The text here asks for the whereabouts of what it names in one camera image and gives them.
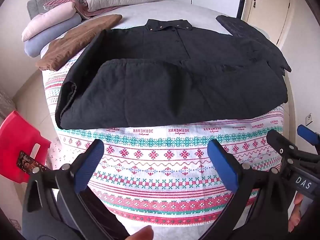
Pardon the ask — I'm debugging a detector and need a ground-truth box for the pink rolled blanket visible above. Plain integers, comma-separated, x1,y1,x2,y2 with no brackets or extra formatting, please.
21,1,77,42

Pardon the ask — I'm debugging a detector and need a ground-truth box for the bed with grey sheet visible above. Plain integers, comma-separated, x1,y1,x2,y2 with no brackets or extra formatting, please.
40,1,292,228

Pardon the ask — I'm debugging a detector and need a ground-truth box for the grey patterned curtain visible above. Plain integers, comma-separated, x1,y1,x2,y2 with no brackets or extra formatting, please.
0,89,17,119

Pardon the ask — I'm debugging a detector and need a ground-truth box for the blue rolled blanket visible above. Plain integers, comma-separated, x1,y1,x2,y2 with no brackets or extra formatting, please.
24,14,82,58

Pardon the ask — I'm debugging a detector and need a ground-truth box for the red plastic stool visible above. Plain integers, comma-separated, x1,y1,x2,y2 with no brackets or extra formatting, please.
0,110,52,183

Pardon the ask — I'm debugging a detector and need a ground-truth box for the person's right hand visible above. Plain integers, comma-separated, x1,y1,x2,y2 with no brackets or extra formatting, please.
287,192,305,233

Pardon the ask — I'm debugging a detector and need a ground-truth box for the black button-up jacket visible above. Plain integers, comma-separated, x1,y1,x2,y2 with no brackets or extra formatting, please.
54,19,292,130

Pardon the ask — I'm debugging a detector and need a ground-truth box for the brown folded garment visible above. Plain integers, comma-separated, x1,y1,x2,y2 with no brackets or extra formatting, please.
35,14,123,72

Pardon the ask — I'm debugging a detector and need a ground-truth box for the smartphone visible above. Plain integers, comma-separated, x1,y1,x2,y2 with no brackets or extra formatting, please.
16,151,48,175

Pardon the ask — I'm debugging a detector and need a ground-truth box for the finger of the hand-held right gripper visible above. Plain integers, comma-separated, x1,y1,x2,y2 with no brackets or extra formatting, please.
297,124,320,153
266,129,300,166

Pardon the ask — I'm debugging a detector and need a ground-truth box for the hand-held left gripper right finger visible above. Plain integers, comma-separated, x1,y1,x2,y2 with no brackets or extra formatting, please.
200,139,298,240

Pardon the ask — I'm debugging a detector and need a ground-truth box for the cream room door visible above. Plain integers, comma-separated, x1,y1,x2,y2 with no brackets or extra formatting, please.
241,0,293,46

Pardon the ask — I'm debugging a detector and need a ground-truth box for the patterned knit-print blanket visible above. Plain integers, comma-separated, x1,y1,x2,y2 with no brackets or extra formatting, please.
41,47,285,227

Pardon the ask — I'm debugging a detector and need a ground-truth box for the striped pink pillow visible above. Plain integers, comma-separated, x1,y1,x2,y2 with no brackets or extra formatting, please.
43,0,118,20

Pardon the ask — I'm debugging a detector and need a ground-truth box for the person's left hand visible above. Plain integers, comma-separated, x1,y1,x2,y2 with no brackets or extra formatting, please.
129,225,155,240

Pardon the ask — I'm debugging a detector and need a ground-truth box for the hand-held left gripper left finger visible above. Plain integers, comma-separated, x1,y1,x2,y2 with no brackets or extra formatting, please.
26,139,131,240

